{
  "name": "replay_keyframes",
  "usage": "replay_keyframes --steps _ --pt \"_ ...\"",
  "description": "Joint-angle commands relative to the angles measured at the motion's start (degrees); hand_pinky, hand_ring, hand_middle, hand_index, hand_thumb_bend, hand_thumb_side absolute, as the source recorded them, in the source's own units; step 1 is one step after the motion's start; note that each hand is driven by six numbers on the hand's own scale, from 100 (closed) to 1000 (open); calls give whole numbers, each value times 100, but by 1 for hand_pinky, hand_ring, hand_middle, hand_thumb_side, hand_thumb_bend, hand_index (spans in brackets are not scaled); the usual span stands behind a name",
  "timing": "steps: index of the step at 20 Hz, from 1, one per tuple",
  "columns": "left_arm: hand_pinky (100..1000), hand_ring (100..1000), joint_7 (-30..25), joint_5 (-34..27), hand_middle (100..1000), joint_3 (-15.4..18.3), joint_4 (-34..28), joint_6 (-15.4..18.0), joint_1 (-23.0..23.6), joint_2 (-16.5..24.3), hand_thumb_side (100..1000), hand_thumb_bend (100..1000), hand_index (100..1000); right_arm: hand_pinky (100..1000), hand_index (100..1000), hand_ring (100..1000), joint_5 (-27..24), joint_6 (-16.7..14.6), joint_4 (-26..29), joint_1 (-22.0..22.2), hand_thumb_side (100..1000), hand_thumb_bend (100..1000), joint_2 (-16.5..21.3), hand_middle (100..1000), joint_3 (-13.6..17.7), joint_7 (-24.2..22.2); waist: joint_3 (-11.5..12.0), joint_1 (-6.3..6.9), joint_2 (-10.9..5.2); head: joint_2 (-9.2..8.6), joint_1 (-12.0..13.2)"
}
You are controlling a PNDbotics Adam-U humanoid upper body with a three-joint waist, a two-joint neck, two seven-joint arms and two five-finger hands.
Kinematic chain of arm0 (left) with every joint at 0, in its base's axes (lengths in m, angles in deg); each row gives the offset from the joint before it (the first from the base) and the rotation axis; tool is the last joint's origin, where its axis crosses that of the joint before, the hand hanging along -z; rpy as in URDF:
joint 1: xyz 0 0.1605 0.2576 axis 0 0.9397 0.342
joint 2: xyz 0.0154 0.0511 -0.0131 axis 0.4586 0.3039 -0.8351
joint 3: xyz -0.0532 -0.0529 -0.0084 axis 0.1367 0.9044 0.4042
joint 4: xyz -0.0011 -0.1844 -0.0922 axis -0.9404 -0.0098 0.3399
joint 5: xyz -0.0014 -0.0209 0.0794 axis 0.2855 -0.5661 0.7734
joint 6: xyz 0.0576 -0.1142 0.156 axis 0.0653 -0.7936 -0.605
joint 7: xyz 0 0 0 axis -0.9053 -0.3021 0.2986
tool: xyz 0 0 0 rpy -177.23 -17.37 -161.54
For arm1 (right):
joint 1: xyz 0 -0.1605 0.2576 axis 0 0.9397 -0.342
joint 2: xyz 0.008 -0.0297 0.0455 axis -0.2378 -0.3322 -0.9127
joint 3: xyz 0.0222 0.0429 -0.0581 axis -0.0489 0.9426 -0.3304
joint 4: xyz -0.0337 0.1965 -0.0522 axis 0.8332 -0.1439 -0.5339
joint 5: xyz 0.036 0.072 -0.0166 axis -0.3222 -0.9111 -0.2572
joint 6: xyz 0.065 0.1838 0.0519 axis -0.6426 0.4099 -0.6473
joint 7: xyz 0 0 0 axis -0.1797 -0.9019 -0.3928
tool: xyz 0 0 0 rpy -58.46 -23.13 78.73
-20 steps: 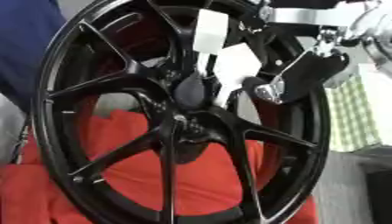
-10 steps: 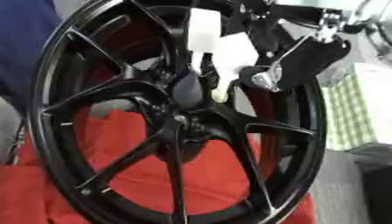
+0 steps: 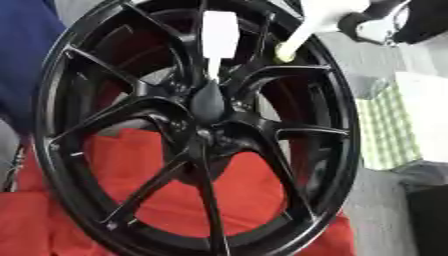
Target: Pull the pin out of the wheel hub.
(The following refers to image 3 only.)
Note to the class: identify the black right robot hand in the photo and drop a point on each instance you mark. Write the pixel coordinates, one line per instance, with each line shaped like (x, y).
(423, 23)

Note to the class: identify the white pin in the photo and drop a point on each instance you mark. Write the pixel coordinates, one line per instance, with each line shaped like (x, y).
(219, 36)
(318, 20)

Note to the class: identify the black spoked wheel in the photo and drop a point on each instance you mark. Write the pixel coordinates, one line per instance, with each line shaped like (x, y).
(201, 140)

